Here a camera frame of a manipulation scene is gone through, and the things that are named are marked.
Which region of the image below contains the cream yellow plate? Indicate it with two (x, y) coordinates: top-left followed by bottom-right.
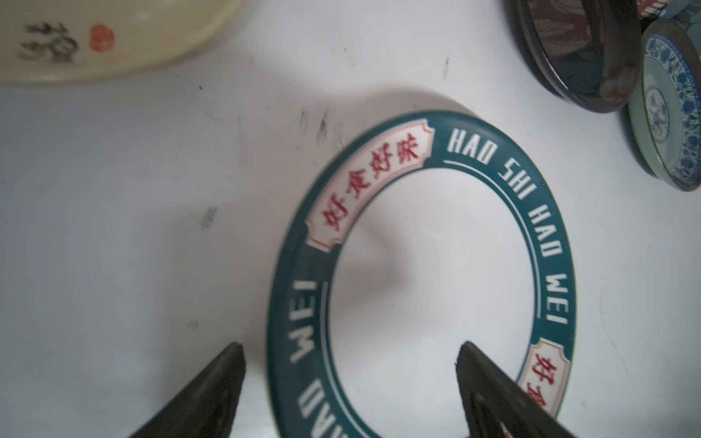
(1, 0), (244, 84)

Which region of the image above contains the teal rim plate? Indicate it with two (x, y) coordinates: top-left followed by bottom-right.
(267, 111), (577, 437)

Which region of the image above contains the small green patterned plate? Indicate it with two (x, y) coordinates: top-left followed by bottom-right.
(627, 19), (700, 192)

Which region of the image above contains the black round plate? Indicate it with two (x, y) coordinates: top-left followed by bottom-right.
(509, 1), (642, 113)

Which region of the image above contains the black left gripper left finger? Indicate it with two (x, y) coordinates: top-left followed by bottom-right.
(131, 342), (246, 438)

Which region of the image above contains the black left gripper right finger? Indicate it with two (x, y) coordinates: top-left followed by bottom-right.
(456, 341), (573, 438)

